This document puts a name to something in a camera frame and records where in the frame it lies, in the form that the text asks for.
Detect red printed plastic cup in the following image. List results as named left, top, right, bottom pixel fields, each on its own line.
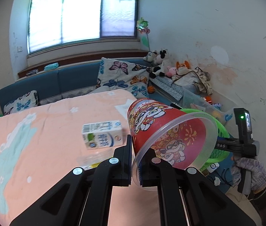
left=126, top=98, right=218, bottom=191

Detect blue sofa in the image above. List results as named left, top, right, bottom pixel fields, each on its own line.
left=0, top=58, right=152, bottom=120

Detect blue floor mat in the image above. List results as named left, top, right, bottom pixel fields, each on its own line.
left=206, top=155, right=239, bottom=189

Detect pink printed blanket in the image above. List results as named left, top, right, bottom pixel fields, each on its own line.
left=0, top=89, right=171, bottom=226

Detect small butterfly pillow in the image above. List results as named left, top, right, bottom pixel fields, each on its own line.
left=3, top=90, right=39, bottom=116

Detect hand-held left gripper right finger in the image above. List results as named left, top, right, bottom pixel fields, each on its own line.
left=138, top=149, right=257, bottom=226

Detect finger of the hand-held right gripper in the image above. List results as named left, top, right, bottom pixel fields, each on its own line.
left=214, top=138, right=232, bottom=151

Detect orange fox plush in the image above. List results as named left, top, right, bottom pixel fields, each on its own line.
left=176, top=61, right=191, bottom=74

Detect white green milk carton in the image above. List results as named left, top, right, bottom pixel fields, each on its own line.
left=82, top=120, right=123, bottom=150

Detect window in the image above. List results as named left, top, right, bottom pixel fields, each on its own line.
left=27, top=0, right=140, bottom=54

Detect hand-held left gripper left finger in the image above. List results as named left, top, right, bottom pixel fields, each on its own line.
left=9, top=134, right=133, bottom=226

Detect green plastic basket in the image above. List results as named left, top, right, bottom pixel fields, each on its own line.
left=180, top=108, right=230, bottom=172

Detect grey patterned cushion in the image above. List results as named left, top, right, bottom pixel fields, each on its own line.
left=151, top=78, right=184, bottom=102

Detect grey dog plush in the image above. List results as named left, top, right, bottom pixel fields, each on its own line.
left=143, top=50, right=158, bottom=63

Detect pink plush toy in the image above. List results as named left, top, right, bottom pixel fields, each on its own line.
left=167, top=66, right=178, bottom=78

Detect colourful pinwheel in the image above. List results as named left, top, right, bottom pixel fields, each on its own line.
left=136, top=17, right=152, bottom=52

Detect person's right hand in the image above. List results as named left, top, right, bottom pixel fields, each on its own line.
left=231, top=157, right=266, bottom=208

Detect large butterfly pillow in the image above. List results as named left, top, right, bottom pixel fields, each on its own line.
left=96, top=57, right=151, bottom=99

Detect black white cow plush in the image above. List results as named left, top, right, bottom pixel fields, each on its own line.
left=149, top=49, right=171, bottom=78

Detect beige cloth bag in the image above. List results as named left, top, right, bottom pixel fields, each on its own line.
left=173, top=67, right=213, bottom=95

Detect clear plastic storage box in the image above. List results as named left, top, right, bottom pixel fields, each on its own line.
left=182, top=88, right=238, bottom=128

